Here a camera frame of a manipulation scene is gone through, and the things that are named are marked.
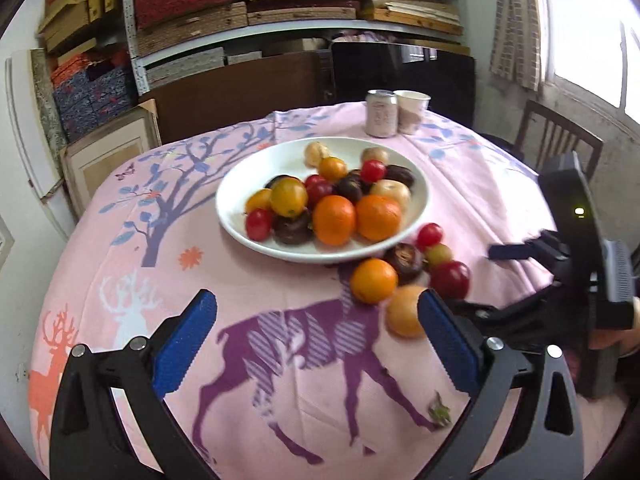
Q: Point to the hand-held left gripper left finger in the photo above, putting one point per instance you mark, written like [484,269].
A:
[182,345]

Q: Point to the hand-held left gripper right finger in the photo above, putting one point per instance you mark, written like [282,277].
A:
[447,345]

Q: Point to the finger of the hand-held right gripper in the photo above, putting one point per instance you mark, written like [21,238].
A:
[530,322]
[505,252]

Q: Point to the dark red tomato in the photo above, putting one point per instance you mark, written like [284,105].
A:
[320,192]
[450,280]

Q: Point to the small yellow-green tomato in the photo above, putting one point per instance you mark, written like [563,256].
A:
[439,254]

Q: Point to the red cherry tomato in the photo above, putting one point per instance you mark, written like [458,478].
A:
[314,180]
[430,236]
[259,224]
[372,171]

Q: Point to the dark mangosteen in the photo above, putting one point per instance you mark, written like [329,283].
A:
[404,261]

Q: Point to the yellow striped pepino melon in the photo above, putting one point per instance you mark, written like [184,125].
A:
[317,152]
[391,191]

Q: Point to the dark purple tomato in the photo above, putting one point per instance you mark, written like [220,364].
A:
[277,180]
[293,228]
[400,175]
[352,187]

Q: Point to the white plate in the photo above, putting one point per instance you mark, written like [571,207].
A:
[237,210]

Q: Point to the small orange mandarin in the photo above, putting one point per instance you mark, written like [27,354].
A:
[256,201]

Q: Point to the tan pepino melon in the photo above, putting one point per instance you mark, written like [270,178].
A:
[375,154]

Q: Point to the large orange mandarin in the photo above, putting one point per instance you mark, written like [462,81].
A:
[335,220]

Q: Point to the yellow mandarin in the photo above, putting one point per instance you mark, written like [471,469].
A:
[288,196]
[332,168]

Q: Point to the person's right hand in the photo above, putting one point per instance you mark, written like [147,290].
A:
[627,342]

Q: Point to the dark wooden chair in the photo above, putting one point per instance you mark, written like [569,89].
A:
[560,135]

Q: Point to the green tomato calyx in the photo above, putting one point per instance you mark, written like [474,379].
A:
[439,412]

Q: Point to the pink deer print tablecloth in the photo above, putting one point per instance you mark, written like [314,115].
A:
[150,260]

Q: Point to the bright window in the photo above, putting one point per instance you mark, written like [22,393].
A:
[590,35]

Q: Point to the white paper cup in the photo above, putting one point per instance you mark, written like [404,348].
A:
[411,110]

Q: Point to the checked curtain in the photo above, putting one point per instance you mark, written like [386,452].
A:
[517,25]

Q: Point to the pale drink can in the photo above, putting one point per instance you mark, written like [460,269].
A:
[381,112]

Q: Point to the black panel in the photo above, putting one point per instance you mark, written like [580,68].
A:
[400,75]

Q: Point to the stack of light wooden boards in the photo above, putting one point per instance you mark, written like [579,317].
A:
[412,12]

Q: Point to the pink cloth bundle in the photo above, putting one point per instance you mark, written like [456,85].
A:
[360,37]

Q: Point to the brown wooden board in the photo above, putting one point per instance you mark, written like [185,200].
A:
[235,90]

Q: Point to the stack of blue patterned boxes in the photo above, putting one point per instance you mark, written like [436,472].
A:
[95,95]

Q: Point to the white board panel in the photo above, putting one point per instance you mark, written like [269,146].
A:
[22,125]

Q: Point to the mottled green panel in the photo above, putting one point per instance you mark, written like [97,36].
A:
[47,100]

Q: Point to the grey patterned flat boxes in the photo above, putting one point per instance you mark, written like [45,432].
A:
[185,65]

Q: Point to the white metal shelf rack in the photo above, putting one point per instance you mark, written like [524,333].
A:
[300,27]

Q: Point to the stack of tan woven boxes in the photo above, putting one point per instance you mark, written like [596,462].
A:
[195,30]

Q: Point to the stack of yellow wooden boxes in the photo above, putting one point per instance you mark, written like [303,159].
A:
[75,5]

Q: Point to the wooden picture frame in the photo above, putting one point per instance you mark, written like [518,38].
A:
[107,160]

